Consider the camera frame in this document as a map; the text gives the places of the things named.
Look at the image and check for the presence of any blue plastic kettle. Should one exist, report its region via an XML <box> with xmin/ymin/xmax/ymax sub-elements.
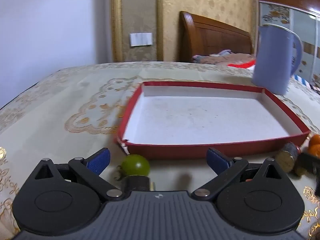
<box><xmin>251</xmin><ymin>24</ymin><xmax>303</xmax><ymax>95</ymax></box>

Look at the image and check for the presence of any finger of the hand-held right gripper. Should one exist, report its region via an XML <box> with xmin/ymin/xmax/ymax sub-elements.
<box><xmin>299</xmin><ymin>152</ymin><xmax>320</xmax><ymax>175</ymax></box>

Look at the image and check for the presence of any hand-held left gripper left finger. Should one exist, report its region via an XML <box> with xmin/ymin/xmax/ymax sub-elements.
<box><xmin>34</xmin><ymin>147</ymin><xmax>123</xmax><ymax>200</ymax></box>

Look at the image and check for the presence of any red cardboard box tray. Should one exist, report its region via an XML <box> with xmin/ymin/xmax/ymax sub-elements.
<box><xmin>115</xmin><ymin>81</ymin><xmax>312</xmax><ymax>160</ymax></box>

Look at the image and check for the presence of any brown striped blanket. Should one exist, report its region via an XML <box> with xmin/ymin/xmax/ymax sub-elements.
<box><xmin>192</xmin><ymin>49</ymin><xmax>257</xmax><ymax>69</ymax></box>

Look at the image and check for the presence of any wardrobe with floral glass doors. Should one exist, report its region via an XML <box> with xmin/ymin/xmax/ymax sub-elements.
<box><xmin>257</xmin><ymin>0</ymin><xmax>320</xmax><ymax>87</ymax></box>

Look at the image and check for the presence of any blue white striped cloth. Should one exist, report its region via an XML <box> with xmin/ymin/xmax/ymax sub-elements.
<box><xmin>294</xmin><ymin>74</ymin><xmax>313</xmax><ymax>87</ymax></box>

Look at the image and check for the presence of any wooden bed headboard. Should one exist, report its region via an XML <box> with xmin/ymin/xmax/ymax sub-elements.
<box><xmin>179</xmin><ymin>11</ymin><xmax>253</xmax><ymax>62</ymax></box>

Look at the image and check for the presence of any green tomato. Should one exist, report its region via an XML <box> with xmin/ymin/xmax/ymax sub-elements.
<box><xmin>117</xmin><ymin>154</ymin><xmax>151</xmax><ymax>180</ymax></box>

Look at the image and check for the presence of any gold wall panel frame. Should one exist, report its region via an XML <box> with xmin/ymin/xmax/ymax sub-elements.
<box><xmin>111</xmin><ymin>0</ymin><xmax>165</xmax><ymax>62</ymax></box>

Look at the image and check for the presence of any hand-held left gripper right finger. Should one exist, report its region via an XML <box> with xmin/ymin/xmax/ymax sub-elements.
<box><xmin>191</xmin><ymin>147</ymin><xmax>286</xmax><ymax>201</ymax></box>

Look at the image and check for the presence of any dark sugarcane piece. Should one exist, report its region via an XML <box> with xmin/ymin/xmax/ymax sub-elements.
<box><xmin>275</xmin><ymin>142</ymin><xmax>300</xmax><ymax>173</ymax></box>
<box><xmin>122</xmin><ymin>174</ymin><xmax>155</xmax><ymax>193</ymax></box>

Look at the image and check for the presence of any white wall light switch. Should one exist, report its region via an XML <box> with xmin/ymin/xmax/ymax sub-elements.
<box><xmin>129</xmin><ymin>32</ymin><xmax>153</xmax><ymax>47</ymax></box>

